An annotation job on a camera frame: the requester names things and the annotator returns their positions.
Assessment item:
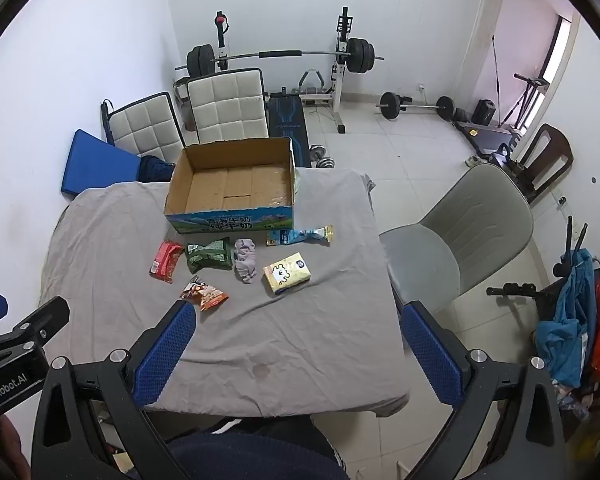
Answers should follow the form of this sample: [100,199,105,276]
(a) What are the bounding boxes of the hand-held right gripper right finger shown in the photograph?
[400,301,568,480]

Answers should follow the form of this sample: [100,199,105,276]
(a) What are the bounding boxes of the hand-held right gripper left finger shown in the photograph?
[30,301,198,480]

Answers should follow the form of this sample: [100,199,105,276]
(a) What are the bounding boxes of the orange snack packet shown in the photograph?
[181,275,229,312]

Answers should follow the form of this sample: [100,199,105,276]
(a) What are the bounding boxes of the red snack packet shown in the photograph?
[149,240,185,282]

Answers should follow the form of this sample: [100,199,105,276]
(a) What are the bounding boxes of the green snack packet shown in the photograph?
[184,238,236,271]

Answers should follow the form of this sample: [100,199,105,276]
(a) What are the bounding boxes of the yellow tissue pack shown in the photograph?
[262,251,312,295]

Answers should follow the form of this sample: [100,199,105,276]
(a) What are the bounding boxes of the blue white snack packet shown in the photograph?
[266,224,335,248]

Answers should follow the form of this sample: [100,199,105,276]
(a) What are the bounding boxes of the cardboard box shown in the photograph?
[163,136,301,235]

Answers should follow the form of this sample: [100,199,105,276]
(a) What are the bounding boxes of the person's left forearm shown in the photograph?
[0,414,27,480]

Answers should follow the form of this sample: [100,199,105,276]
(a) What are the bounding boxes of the black metal stand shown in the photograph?
[486,282,561,321]

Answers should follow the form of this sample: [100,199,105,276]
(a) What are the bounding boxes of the grey tablecloth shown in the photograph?
[39,167,411,418]

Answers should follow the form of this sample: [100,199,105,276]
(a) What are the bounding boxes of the person's dark clothing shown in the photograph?
[167,417,351,480]

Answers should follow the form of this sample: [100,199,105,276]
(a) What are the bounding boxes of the blue hanging garment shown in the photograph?
[535,249,598,388]

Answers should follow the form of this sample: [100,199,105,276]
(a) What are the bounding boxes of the grey padded chair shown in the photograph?
[379,164,535,313]

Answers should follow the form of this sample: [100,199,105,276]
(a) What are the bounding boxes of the blue foam mat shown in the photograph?
[61,129,143,203]

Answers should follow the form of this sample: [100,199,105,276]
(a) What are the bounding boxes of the black poles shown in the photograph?
[555,216,590,277]

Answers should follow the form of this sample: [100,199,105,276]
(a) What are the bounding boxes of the dark blue garment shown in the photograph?
[140,156,176,183]

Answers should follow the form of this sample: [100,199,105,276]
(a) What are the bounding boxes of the black blue stick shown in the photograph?
[100,100,115,143]

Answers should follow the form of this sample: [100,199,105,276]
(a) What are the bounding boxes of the white padded chair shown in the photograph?
[100,92,185,166]
[186,67,271,147]

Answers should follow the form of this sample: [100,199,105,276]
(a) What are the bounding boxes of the black treadmill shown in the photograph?
[455,74,546,156]

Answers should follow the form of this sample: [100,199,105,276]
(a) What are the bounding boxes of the brown wooden chair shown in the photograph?
[500,123,575,203]

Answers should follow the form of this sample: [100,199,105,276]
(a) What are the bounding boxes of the black speaker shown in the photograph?
[472,99,498,127]

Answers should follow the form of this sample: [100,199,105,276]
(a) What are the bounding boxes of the small barbell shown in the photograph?
[376,92,456,122]

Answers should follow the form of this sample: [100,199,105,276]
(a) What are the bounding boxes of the black blue weight bench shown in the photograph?
[266,91,312,168]

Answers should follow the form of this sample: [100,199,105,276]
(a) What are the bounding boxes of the white barbell rack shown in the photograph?
[212,7,356,133]

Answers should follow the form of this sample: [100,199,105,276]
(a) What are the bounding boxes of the grey bench leg attachment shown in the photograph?
[299,69,337,106]

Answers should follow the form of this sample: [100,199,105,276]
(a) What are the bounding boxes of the barbell with black plates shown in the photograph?
[175,37,385,77]

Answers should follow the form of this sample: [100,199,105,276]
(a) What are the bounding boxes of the window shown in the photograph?
[540,15,581,86]

